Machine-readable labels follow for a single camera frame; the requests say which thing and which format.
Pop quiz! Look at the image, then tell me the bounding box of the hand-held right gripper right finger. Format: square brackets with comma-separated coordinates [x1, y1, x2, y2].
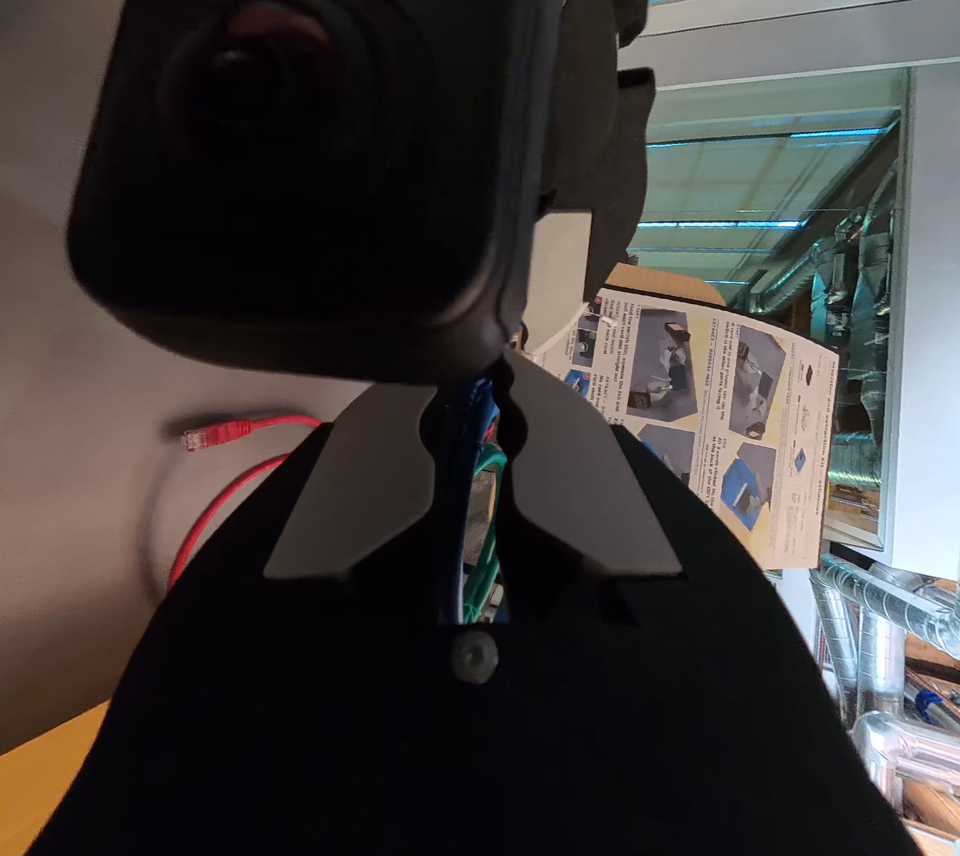
[500, 351, 687, 584]

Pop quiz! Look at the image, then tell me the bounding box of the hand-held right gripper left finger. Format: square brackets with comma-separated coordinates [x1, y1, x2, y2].
[263, 380, 451, 584]

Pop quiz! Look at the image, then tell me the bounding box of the green ethernet cable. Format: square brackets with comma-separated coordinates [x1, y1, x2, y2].
[458, 444, 508, 625]

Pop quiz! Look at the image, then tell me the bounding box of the blue ethernet cable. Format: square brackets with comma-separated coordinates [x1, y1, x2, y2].
[435, 377, 504, 617]

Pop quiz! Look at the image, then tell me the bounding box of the red ethernet cable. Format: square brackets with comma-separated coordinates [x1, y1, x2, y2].
[150, 414, 324, 595]

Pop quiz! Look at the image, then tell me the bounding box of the yellow plastic bin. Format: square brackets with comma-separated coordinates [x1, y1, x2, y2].
[0, 704, 114, 797]

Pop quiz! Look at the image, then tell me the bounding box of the printed instruction sheet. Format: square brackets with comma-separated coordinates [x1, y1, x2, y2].
[518, 290, 841, 572]

